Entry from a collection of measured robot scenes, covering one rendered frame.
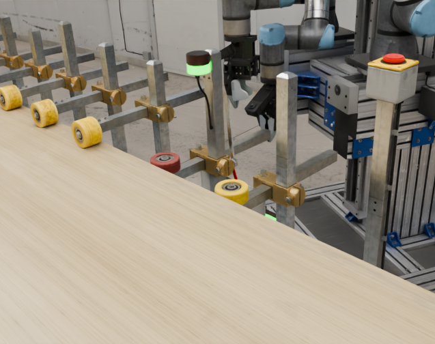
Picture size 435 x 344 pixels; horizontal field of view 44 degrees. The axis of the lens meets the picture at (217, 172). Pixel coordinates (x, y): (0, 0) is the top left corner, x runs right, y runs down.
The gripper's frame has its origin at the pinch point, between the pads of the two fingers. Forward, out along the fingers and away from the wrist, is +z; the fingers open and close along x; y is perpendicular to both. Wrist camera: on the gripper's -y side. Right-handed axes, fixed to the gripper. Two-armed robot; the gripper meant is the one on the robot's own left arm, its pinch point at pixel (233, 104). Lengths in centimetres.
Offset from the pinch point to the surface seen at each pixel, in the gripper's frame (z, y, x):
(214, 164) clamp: 12.9, -0.2, -14.1
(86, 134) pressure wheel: 3.2, -33.0, -26.7
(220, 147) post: 8.7, 1.0, -11.8
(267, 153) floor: 100, -58, 172
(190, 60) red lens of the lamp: -17.4, -2.4, -18.5
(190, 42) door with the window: 65, -190, 315
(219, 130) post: 3.4, 1.0, -12.0
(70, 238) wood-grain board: 8, -8, -65
